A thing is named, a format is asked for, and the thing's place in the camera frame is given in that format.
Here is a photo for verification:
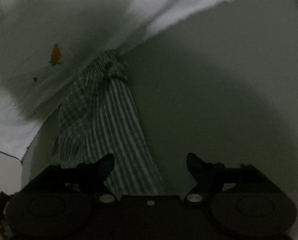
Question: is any pale carrot print sheet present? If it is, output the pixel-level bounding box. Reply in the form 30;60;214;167
0;0;298;161

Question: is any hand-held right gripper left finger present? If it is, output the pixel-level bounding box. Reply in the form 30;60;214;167
24;153;119;204

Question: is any white board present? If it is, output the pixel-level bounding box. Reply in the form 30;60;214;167
0;145;23;198

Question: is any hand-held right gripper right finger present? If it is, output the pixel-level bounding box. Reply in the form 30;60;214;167
183;152;283;205

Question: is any grey-green towel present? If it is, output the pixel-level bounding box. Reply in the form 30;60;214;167
51;49;164;196

